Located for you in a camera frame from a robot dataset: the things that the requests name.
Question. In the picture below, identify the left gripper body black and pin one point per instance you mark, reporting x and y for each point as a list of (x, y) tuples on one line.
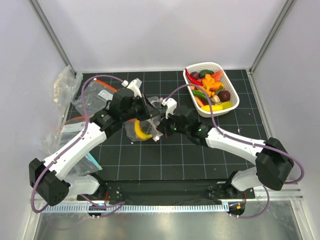
[(139, 109)]

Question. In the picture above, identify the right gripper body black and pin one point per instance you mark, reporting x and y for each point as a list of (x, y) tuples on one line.
[(171, 127)]

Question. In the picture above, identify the clear pink-dotted zip bag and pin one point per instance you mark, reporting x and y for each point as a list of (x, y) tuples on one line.
[(148, 126)]

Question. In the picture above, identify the yellow toy banana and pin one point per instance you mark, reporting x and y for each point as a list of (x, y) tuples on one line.
[(139, 133)]

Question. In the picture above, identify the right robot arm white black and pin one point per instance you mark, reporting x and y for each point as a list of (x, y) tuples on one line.
[(271, 165)]

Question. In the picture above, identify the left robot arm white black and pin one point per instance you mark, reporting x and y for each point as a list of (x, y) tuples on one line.
[(49, 178)]

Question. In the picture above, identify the orange-zip bag upper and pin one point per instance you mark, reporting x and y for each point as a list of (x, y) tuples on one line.
[(96, 95)]

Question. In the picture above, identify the orange-zip bag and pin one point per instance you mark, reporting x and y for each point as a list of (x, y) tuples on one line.
[(96, 95), (61, 135)]

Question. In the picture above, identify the orange-zip bag lower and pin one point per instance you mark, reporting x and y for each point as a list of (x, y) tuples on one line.
[(61, 135)]

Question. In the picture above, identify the blue-zip clear bag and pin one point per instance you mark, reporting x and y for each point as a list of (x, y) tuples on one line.
[(87, 165)]

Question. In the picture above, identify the red toy chili pepper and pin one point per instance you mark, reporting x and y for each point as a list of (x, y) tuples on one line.
[(192, 79)]

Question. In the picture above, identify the orange toy bell pepper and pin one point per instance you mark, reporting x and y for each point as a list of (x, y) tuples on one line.
[(211, 84)]

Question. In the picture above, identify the dark red toy plum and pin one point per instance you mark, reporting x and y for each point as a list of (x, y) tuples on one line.
[(224, 96)]

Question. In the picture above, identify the white perforated plastic basket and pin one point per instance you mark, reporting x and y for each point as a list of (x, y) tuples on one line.
[(198, 71)]

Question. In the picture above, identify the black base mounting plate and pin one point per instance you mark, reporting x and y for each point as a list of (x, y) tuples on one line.
[(192, 192)]

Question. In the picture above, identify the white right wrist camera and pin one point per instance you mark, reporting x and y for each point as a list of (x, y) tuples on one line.
[(170, 105)]

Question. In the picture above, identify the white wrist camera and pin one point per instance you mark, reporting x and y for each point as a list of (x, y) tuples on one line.
[(134, 86), (170, 105)]

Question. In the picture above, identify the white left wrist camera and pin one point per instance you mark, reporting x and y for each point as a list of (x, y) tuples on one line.
[(134, 86)]

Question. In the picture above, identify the crumpled clear bag at wall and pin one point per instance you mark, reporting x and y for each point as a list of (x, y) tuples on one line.
[(66, 87)]

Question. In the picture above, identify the perforated aluminium rail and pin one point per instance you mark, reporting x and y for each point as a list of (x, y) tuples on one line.
[(85, 207)]

